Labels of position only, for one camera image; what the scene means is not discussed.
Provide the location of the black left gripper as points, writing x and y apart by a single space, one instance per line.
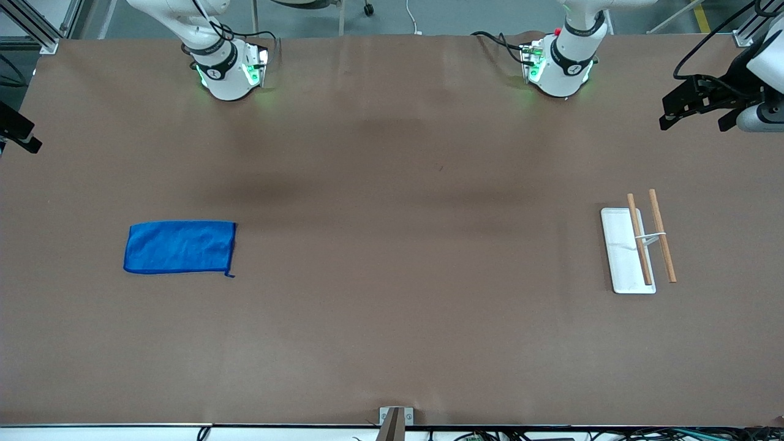
728 96

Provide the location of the blue microfibre towel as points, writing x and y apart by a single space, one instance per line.
177 245

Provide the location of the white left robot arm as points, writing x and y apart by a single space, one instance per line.
563 67

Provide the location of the grey metal leg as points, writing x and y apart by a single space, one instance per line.
255 15
342 17

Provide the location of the table cover sheet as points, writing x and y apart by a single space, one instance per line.
392 275

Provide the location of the aluminium profile frame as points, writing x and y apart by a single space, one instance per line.
742 38
37 33

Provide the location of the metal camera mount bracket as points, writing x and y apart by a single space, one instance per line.
395 422

